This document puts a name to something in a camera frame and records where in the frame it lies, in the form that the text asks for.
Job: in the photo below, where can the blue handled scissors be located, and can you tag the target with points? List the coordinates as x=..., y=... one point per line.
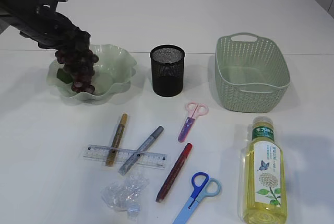
x=199, y=193

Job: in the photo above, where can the black mesh pen holder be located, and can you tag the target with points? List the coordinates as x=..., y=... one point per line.
x=167, y=68

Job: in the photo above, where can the purple artificial grape bunch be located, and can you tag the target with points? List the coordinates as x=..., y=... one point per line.
x=77, y=68

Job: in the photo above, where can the red marker pen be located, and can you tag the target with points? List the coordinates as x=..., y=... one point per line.
x=173, y=173

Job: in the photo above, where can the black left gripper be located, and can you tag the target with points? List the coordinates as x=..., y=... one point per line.
x=50, y=29

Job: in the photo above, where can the gold marker pen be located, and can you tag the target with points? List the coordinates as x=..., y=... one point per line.
x=116, y=141

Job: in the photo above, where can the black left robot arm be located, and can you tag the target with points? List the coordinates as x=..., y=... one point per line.
x=39, y=21

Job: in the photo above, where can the clear plastic ruler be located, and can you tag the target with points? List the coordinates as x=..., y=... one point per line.
x=149, y=159

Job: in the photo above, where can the clear plastic sheet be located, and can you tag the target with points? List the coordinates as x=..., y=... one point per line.
x=126, y=195

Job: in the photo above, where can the yellow tea drink bottle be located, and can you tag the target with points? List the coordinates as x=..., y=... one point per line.
x=264, y=197

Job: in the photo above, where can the green woven plastic basket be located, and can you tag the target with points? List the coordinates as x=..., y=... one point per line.
x=250, y=76

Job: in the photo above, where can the green wavy plastic plate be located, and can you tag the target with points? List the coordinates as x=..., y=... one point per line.
x=113, y=73

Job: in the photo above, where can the silver blue marker pen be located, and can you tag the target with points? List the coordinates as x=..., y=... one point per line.
x=142, y=148

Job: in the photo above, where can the small pink purple scissors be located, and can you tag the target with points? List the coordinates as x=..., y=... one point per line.
x=194, y=110

